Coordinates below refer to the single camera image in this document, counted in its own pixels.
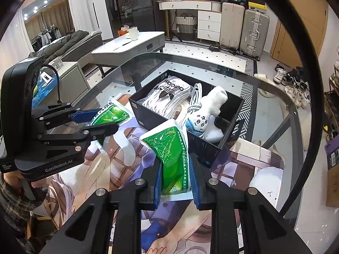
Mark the bed mattress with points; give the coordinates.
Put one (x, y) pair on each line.
(90, 42)

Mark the pile of shoes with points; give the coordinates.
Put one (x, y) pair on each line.
(291, 84)

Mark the white low table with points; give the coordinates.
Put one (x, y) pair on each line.
(132, 45)

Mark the white plush toy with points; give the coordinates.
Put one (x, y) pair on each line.
(214, 100)

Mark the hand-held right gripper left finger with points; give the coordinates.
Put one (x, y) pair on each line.
(158, 185)

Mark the grey bedside cabinet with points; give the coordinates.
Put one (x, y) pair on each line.
(71, 82)

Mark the shoe rack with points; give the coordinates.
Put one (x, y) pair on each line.
(332, 98)

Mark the white dressing table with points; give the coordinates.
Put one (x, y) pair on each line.
(209, 23)

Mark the printed cartoon desk mat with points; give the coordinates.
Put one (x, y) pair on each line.
(238, 161)

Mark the white woven basket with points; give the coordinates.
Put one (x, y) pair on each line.
(185, 22)

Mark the beige slipper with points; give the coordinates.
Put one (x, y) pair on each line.
(261, 76)
(268, 94)

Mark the purple box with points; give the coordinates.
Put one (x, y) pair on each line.
(333, 153)

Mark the dark padded coat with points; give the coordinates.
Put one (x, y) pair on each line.
(66, 45)

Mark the green gel pack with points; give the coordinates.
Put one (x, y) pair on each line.
(111, 113)
(172, 150)

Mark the person's left forearm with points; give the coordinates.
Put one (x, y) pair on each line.
(16, 211)

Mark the black cardboard box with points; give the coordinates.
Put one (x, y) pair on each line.
(206, 150)

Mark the white suitcase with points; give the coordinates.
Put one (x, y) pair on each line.
(231, 26)

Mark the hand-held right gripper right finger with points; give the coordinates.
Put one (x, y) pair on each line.
(194, 185)

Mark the wooden door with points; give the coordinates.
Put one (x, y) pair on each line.
(299, 18)

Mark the dark grey refrigerator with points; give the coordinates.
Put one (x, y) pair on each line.
(143, 13)

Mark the brown cardboard box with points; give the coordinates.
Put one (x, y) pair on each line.
(333, 187)

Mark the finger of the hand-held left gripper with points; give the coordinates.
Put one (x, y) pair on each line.
(103, 131)
(84, 115)

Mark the small orange box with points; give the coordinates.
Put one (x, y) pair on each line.
(123, 31)

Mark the silver suitcase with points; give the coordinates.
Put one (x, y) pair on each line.
(254, 34)

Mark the white cup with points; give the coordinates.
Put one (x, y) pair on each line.
(133, 33)

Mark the bag of white socks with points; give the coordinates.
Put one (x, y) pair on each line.
(169, 95)

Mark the person's left hand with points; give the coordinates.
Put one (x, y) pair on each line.
(12, 178)

